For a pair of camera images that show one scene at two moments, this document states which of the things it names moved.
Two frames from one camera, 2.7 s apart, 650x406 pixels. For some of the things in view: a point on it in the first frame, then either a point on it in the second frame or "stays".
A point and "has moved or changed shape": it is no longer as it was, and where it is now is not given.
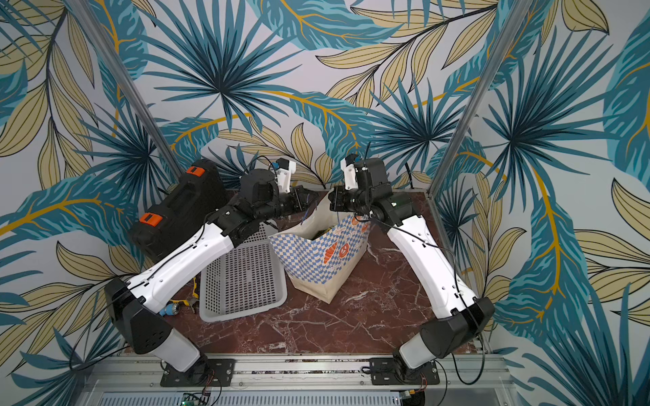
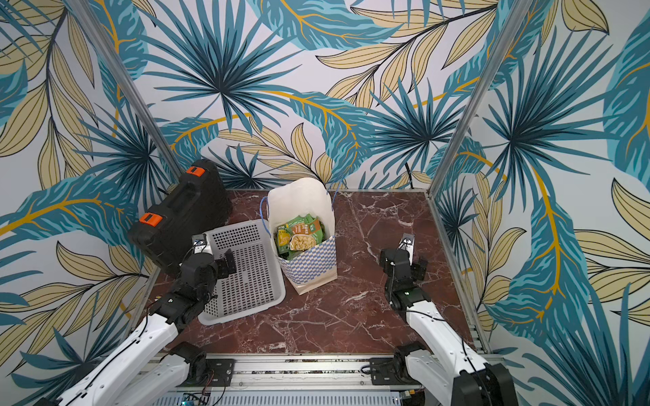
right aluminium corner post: (481, 99) stays
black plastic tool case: (201, 192) stays
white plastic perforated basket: (248, 279) stays
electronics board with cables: (196, 398) stays
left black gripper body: (281, 205) to (206, 295)
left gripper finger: (307, 200) to (226, 266)
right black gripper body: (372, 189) to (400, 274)
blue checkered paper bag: (321, 254) has moved or changed shape
